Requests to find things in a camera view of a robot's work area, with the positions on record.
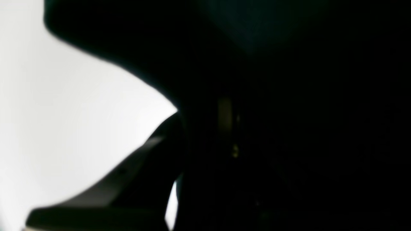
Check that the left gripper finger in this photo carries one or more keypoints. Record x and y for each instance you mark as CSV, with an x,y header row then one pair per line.
x,y
131,197

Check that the black T-shirt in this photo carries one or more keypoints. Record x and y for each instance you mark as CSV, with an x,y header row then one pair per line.
x,y
296,112

